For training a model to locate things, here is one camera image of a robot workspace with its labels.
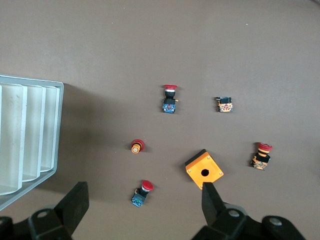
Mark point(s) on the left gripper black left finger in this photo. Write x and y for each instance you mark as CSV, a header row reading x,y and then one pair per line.
x,y
75,202

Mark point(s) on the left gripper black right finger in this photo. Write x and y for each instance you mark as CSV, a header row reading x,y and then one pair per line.
x,y
212,205

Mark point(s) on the red emergency stop orange block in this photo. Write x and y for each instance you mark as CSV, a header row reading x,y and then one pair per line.
x,y
261,160

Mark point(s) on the red mushroom button blue block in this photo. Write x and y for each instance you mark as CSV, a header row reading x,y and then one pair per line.
x,y
169,107
146,186

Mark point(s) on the red yellow button head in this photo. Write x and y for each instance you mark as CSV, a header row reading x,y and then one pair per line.
x,y
137,146

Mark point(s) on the white ribbed sorting tray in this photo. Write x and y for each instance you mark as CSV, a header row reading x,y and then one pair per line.
x,y
32,130

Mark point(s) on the orange contact block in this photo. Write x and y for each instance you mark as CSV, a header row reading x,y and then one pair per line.
x,y
225,106

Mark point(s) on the orange button enclosure box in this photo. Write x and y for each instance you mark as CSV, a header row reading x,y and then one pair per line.
x,y
197,162

